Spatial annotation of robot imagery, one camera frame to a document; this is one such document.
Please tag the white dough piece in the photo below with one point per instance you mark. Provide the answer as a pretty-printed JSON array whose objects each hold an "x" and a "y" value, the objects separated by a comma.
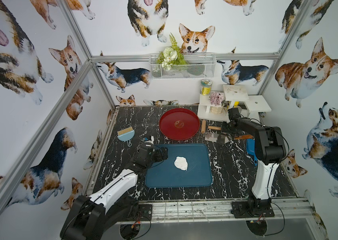
[{"x": 181, "y": 163}]

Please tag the blue dustpan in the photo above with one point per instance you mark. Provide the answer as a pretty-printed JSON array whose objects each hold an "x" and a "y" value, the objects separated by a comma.
[{"x": 250, "y": 146}]

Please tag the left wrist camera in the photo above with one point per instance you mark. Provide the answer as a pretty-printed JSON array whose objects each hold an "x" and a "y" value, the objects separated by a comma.
[{"x": 149, "y": 140}]

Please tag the white tiered shelf stand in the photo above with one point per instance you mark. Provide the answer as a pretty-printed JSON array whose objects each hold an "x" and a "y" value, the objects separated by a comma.
[{"x": 236, "y": 96}]

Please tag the yellow green can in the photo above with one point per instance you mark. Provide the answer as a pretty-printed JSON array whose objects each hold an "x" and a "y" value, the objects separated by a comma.
[{"x": 206, "y": 87}]

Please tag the round red tray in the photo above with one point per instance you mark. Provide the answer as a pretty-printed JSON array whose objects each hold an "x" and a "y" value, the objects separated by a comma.
[{"x": 179, "y": 124}]

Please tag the wooden dough roller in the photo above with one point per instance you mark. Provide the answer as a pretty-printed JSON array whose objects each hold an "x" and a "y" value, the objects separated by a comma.
[{"x": 204, "y": 127}]

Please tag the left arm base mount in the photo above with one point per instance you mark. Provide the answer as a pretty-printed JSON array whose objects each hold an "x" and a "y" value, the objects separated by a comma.
[{"x": 139, "y": 211}]

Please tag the blue rectangular tray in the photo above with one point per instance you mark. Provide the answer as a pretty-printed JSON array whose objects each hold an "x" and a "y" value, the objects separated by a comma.
[{"x": 166, "y": 175}]

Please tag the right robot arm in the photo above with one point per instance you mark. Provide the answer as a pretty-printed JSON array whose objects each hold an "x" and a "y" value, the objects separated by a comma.
[{"x": 269, "y": 148}]

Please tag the purple flower pot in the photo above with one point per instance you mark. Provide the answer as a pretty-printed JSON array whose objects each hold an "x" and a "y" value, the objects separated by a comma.
[{"x": 217, "y": 99}]

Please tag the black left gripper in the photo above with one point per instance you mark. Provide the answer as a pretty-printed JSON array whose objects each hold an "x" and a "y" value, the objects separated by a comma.
[{"x": 161, "y": 153}]

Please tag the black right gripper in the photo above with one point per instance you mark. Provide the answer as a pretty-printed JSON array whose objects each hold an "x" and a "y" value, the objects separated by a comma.
[{"x": 227, "y": 129}]

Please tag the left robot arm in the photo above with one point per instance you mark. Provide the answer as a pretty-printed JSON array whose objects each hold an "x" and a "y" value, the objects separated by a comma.
[{"x": 89, "y": 217}]

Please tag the artificial green white plant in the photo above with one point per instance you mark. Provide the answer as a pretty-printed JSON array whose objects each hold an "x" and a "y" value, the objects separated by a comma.
[{"x": 171, "y": 56}]

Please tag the white wire wall basket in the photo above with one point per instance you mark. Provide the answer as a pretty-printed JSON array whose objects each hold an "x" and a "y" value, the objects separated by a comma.
[{"x": 198, "y": 66}]

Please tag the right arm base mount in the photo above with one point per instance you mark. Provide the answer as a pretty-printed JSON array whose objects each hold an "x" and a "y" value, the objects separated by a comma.
[{"x": 251, "y": 210}]

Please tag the metal scraper wooden handle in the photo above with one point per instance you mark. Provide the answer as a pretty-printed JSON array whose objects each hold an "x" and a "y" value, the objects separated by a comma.
[{"x": 224, "y": 139}]

